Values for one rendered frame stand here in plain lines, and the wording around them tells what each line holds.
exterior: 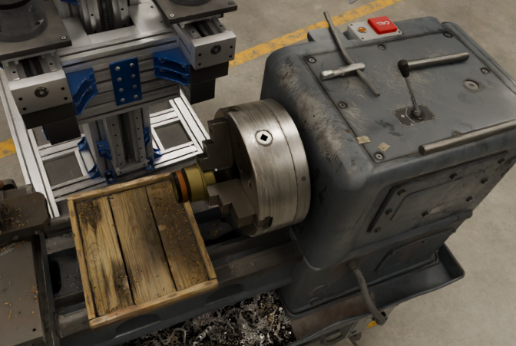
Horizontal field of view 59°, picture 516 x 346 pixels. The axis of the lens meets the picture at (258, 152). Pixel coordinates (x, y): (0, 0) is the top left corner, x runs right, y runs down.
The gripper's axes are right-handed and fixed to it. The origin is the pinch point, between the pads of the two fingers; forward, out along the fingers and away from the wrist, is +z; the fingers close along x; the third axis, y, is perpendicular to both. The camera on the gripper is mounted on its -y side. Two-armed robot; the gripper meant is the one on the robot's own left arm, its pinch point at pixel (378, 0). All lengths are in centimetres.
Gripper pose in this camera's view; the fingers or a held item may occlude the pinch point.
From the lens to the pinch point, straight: 112.6
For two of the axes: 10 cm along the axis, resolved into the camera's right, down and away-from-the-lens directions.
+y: -4.8, -6.5, 5.9
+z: -0.7, 7.0, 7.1
